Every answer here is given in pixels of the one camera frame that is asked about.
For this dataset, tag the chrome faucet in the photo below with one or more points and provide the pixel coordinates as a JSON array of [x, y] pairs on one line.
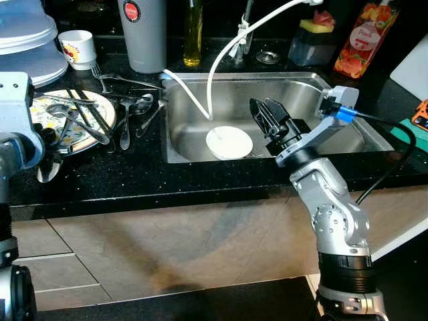
[[249, 13]]

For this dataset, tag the stainless steel sink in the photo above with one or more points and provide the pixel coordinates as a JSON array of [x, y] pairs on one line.
[[287, 90]]

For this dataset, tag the dark grey sponge holder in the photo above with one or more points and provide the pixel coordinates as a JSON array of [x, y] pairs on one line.
[[311, 48]]

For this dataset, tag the grey tumbler with red logo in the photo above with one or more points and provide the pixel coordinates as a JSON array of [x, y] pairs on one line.
[[144, 40]]

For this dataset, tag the floral patterned plate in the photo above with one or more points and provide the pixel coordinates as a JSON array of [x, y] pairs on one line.
[[43, 117]]

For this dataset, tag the white cutting board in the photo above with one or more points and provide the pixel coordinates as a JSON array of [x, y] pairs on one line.
[[413, 70]]

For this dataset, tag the white printed mug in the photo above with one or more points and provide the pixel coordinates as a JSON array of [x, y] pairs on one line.
[[78, 50]]

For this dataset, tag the green sponge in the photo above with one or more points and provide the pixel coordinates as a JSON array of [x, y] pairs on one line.
[[421, 142]]

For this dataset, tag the large silver spoon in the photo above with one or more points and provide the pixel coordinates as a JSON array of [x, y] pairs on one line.
[[50, 170]]

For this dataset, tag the silver table knife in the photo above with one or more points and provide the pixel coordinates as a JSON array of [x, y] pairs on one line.
[[67, 100]]

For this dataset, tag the white round bowl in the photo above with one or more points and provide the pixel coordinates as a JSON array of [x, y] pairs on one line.
[[229, 142]]

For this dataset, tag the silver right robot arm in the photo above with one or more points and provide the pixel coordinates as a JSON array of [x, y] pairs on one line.
[[334, 221]]

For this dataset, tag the round metal drain plug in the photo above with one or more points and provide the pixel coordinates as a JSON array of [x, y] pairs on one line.
[[267, 57]]

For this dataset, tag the orange and black device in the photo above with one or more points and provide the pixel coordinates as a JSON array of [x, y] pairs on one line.
[[421, 115]]

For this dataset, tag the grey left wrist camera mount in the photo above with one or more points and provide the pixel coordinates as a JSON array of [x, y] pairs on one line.
[[17, 107]]

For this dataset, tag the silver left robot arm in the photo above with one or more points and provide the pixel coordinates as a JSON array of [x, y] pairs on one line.
[[17, 294]]

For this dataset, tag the yellow sponge with red top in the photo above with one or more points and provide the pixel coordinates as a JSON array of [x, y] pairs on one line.
[[311, 27]]

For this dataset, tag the yellow oil bottle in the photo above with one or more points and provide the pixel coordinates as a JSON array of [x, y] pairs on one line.
[[192, 37]]

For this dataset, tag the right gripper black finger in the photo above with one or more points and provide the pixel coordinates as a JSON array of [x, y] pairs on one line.
[[259, 115], [275, 110]]

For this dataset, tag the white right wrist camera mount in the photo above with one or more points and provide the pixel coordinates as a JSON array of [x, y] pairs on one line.
[[341, 103]]

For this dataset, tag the orange soap pump bottle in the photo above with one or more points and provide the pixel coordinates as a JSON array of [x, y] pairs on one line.
[[364, 43]]

